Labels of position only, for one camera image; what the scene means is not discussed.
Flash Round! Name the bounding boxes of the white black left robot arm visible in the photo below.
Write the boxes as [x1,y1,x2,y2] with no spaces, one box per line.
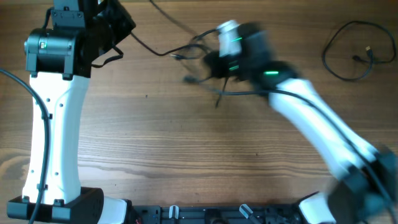
[7,1,136,223]

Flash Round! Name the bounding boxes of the black thin usb cable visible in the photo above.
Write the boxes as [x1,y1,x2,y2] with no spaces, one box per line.
[321,20,397,82]

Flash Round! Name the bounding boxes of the black cable bundle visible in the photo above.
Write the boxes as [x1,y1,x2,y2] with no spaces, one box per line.
[130,0,231,109]

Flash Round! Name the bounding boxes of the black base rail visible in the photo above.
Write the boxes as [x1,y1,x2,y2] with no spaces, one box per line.
[131,204,305,224]

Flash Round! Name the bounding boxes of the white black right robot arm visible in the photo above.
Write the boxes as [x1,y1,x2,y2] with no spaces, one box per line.
[204,21,397,223]

